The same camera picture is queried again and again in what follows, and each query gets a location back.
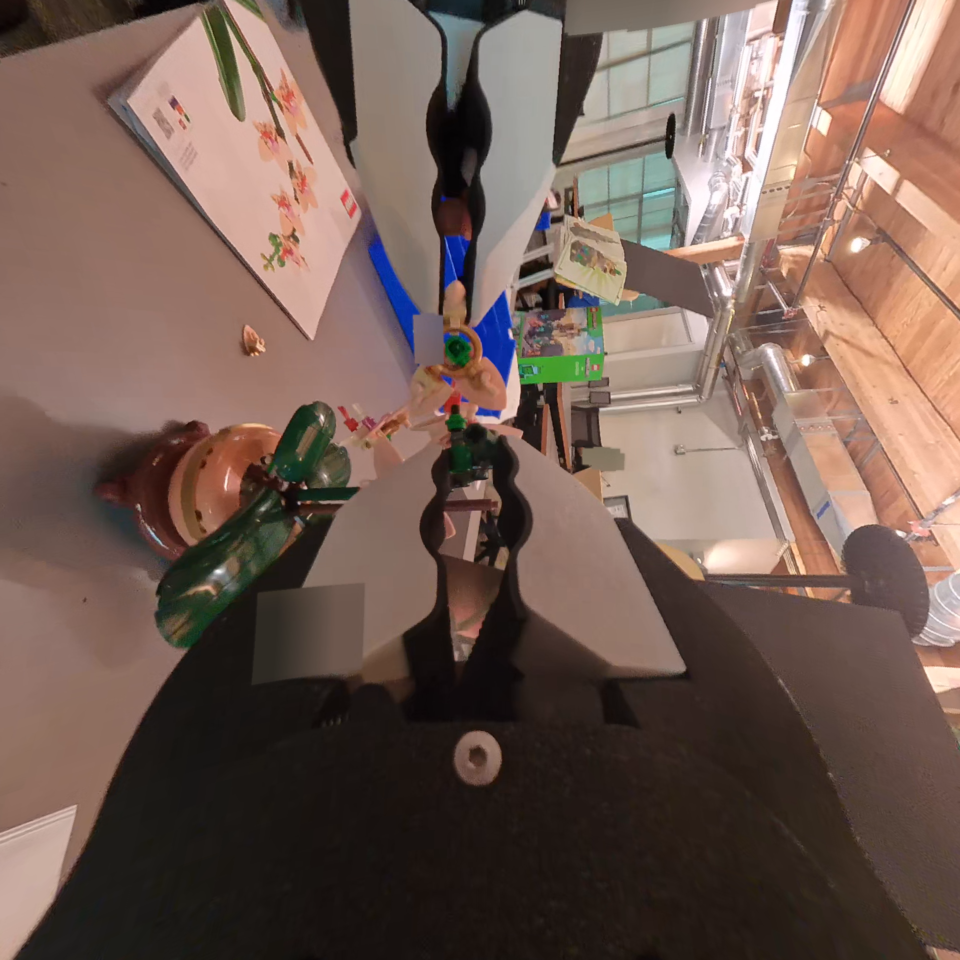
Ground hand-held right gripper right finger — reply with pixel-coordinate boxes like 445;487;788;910
463;435;688;708

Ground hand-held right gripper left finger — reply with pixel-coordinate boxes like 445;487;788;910
300;446;460;706

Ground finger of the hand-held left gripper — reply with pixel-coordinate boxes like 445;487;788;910
456;7;565;322
348;0;460;325

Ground green brick-built leaves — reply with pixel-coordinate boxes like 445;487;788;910
96;401;505;651

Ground small pink toy brick flower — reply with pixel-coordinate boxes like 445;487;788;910
337;403;412;453

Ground blue plastic bin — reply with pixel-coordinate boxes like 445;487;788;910
367;192;520;421

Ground open illustrated booklet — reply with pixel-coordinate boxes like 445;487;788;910
553;215;628;306

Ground orchid print instruction booklet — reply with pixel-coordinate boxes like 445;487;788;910
107;0;363;341

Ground grey slanted board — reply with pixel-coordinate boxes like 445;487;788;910
621;238;715;318

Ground green toy box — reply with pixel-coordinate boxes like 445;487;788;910
516;306;606;386

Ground silver ceiling pipe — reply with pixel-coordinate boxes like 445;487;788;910
696;258;753;402

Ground large black ceiling fan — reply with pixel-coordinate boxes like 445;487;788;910
705;523;932;640

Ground white paper sheet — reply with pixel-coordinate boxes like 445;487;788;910
0;804;78;955

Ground metal ventilation duct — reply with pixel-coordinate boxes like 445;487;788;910
750;341;865;558

